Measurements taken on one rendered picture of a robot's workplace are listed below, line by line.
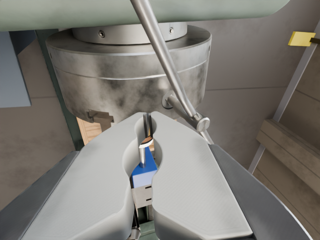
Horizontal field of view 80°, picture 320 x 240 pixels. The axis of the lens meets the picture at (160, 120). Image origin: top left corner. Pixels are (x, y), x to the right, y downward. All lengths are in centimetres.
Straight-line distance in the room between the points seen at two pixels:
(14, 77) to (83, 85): 54
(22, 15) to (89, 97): 13
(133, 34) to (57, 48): 11
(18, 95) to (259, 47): 189
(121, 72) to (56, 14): 10
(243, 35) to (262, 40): 22
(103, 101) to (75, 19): 12
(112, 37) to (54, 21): 9
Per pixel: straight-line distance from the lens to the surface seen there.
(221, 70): 194
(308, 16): 241
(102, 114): 34
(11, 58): 82
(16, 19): 28
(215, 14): 31
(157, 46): 17
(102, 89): 31
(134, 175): 60
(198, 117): 26
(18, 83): 84
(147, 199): 98
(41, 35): 99
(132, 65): 28
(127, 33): 32
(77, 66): 31
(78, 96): 35
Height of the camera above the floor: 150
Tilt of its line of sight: 52 degrees down
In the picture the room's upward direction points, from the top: 151 degrees clockwise
